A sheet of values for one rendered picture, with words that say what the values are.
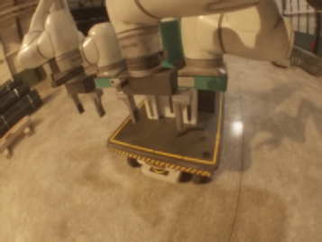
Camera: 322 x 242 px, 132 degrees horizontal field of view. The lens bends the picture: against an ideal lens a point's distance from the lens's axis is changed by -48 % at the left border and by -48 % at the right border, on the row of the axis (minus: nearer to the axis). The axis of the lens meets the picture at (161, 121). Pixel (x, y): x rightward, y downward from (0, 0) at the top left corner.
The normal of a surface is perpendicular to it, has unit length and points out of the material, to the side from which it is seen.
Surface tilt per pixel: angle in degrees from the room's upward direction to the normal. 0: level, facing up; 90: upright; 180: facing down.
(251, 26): 97
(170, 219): 0
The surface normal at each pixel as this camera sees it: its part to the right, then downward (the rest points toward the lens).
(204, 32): -0.67, 0.53
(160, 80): -0.38, 0.61
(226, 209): -0.14, -0.79
